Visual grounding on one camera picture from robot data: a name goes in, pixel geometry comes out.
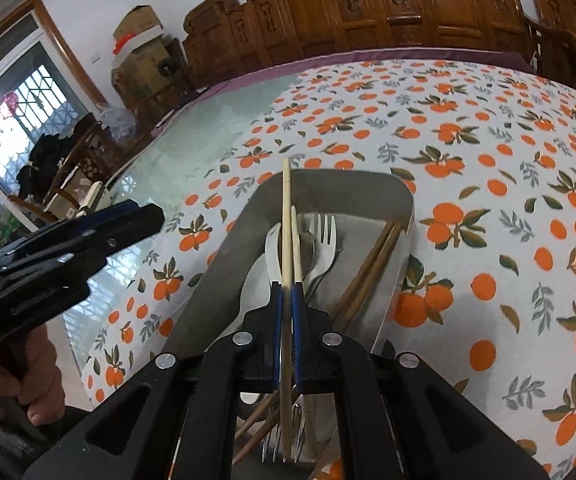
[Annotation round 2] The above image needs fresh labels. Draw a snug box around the window with grille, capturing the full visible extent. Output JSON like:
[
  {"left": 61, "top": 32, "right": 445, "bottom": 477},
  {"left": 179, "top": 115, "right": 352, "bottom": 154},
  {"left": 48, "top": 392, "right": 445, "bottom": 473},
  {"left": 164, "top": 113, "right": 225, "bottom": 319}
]
[{"left": 0, "top": 8, "right": 104, "bottom": 212}]

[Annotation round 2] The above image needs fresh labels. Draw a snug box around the carved wooden bench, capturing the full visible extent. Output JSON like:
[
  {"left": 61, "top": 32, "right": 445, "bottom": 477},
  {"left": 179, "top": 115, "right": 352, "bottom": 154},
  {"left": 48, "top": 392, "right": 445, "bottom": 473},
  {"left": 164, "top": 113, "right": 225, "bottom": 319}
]
[{"left": 184, "top": 0, "right": 576, "bottom": 89}]

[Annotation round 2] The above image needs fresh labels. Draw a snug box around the white plastic fork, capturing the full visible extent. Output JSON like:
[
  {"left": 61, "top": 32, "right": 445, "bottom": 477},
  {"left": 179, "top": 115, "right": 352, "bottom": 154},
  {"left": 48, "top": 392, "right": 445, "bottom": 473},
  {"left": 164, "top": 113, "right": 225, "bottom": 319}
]
[{"left": 303, "top": 214, "right": 338, "bottom": 292}]

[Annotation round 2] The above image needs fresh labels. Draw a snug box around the cluttered wooden chair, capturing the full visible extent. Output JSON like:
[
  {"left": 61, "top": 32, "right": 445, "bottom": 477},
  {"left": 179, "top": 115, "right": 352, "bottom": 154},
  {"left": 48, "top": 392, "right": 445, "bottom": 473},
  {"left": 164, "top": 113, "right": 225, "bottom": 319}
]
[{"left": 9, "top": 114, "right": 123, "bottom": 223}]

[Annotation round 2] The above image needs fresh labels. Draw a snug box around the grey rectangular tray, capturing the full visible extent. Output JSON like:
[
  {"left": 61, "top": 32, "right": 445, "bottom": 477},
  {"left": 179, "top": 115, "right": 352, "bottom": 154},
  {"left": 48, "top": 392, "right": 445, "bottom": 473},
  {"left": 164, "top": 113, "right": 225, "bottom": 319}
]
[{"left": 164, "top": 169, "right": 414, "bottom": 479}]

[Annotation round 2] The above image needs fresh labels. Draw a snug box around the metal fork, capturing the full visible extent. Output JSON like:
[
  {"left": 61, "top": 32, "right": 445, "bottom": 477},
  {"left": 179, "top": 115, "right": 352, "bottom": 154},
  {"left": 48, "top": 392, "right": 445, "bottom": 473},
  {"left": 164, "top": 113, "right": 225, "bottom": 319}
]
[{"left": 261, "top": 398, "right": 305, "bottom": 464}]

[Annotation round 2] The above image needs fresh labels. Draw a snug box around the small metal spoon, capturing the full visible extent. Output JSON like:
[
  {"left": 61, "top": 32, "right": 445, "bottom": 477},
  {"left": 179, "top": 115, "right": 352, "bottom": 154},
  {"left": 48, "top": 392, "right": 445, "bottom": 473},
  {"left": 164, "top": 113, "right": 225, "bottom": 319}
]
[{"left": 300, "top": 231, "right": 317, "bottom": 278}]

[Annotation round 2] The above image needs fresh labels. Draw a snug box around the person left hand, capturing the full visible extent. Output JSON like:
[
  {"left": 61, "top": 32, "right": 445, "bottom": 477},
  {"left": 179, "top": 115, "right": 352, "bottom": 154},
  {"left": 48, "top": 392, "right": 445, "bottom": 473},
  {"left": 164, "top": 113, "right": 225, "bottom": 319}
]
[{"left": 0, "top": 324, "right": 65, "bottom": 427}]

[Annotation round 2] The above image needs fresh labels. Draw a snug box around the clear plastic bag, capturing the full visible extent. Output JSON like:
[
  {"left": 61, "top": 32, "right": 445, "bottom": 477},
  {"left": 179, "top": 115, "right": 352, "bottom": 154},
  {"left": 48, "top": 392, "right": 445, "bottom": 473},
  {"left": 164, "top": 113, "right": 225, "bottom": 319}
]
[{"left": 99, "top": 104, "right": 138, "bottom": 148}]

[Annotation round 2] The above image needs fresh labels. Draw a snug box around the cardboard boxes stack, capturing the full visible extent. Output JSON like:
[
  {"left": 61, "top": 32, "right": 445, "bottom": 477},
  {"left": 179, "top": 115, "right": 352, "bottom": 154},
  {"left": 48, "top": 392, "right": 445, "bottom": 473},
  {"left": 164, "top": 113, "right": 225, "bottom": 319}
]
[{"left": 111, "top": 4, "right": 183, "bottom": 110}]

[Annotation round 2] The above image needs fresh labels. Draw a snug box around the white plastic spoon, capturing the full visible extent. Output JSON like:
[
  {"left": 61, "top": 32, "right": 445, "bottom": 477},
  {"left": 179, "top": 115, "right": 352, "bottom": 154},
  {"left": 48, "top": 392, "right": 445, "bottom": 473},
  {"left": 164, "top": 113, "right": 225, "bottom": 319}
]
[{"left": 264, "top": 222, "right": 282, "bottom": 284}]

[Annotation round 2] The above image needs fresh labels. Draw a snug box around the orange print tablecloth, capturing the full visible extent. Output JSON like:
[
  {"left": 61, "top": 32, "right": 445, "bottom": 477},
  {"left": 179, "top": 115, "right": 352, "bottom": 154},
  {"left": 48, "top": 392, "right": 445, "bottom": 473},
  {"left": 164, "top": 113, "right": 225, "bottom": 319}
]
[{"left": 82, "top": 59, "right": 576, "bottom": 479}]

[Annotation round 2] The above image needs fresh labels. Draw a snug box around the white ceramic soup spoon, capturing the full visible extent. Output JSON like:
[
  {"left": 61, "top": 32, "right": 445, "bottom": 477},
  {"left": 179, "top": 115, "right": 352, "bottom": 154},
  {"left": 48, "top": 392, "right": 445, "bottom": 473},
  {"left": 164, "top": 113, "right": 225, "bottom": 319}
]
[{"left": 221, "top": 254, "right": 271, "bottom": 337}]

